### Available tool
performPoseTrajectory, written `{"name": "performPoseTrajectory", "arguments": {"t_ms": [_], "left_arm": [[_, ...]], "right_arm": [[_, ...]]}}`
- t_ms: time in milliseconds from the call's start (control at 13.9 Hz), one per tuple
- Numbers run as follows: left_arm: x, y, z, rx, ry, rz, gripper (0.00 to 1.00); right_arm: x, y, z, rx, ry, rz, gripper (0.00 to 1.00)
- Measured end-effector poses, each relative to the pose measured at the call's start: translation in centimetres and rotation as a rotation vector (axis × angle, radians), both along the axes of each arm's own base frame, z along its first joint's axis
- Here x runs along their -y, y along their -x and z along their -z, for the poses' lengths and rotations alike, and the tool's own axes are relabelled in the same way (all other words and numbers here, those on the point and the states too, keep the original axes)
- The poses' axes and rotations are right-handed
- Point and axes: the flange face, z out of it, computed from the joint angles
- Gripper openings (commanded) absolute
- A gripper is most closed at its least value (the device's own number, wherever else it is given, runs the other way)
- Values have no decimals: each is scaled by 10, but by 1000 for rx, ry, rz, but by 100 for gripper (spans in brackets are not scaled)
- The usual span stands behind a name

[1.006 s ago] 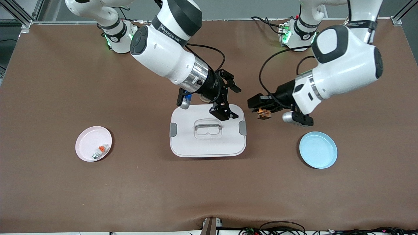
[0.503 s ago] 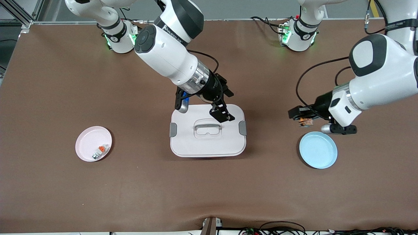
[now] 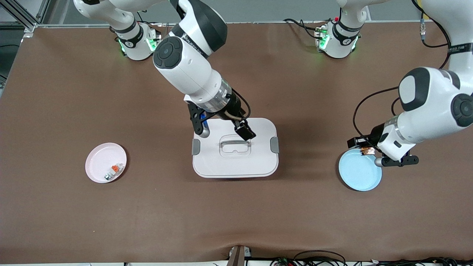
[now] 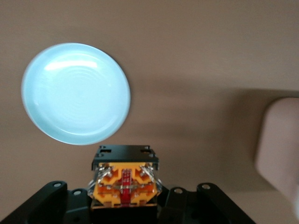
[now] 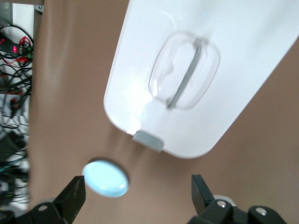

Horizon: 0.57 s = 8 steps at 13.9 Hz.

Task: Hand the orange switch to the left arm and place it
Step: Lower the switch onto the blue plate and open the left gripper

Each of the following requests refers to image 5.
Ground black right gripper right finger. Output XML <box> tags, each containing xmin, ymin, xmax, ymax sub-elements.
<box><xmin>191</xmin><ymin>174</ymin><xmax>216</xmax><ymax>217</ymax></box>

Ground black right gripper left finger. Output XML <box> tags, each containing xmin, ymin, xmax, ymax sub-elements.
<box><xmin>52</xmin><ymin>175</ymin><xmax>87</xmax><ymax>224</ymax></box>

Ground grey box latch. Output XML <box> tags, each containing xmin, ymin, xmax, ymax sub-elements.
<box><xmin>132</xmin><ymin>130</ymin><xmax>164</xmax><ymax>153</ymax></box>

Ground white lidded storage box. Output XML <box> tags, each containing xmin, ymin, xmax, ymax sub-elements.
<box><xmin>102</xmin><ymin>0</ymin><xmax>299</xmax><ymax>160</ymax></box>

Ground grey electrical box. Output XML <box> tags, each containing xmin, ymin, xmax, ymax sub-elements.
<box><xmin>0</xmin><ymin>0</ymin><xmax>14</xmax><ymax>27</ymax></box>

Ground light blue round plate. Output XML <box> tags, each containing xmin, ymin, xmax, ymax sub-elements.
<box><xmin>81</xmin><ymin>159</ymin><xmax>130</xmax><ymax>199</ymax></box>

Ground black device red light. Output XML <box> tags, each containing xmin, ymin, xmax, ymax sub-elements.
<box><xmin>0</xmin><ymin>38</ymin><xmax>24</xmax><ymax>56</ymax></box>

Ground tangled black cables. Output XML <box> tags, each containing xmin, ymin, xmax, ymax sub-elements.
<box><xmin>0</xmin><ymin>24</ymin><xmax>35</xmax><ymax>206</ymax></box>

